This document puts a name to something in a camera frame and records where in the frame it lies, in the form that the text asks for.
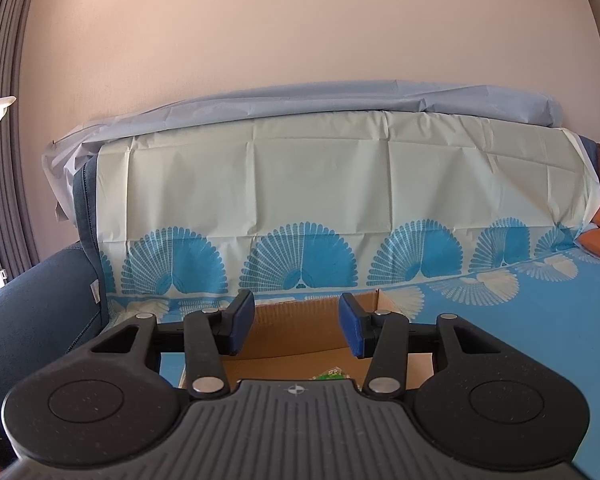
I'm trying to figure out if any green label pastry packet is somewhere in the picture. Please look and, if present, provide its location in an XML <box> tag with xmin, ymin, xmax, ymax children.
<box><xmin>312</xmin><ymin>366</ymin><xmax>350</xmax><ymax>380</ymax></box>

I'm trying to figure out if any grey sheet on sofa back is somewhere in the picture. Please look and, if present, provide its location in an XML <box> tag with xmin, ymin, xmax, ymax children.
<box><xmin>42</xmin><ymin>80</ymin><xmax>564</xmax><ymax>222</ymax></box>

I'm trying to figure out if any grey curtain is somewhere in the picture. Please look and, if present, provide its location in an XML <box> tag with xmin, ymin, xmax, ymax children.
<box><xmin>0</xmin><ymin>0</ymin><xmax>44</xmax><ymax>291</ymax></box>

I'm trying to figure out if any brown cardboard box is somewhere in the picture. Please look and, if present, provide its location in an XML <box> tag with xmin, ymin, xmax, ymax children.
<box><xmin>176</xmin><ymin>288</ymin><xmax>434</xmax><ymax>394</ymax></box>

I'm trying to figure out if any blue fan pattern cloth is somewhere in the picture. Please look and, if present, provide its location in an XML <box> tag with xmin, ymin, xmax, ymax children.
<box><xmin>95</xmin><ymin>112</ymin><xmax>600</xmax><ymax>479</ymax></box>

